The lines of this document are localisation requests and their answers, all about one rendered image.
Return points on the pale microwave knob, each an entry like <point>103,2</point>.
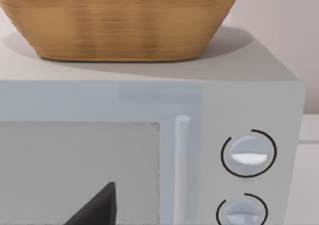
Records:
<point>248,154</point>
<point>243,212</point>

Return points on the pale microwave oven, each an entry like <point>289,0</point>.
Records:
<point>249,100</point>

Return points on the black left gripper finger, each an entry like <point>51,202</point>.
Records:
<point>102,207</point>

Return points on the woven wicker basket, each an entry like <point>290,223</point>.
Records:
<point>119,23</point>

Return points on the pale microwave door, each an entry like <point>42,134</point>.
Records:
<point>82,105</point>

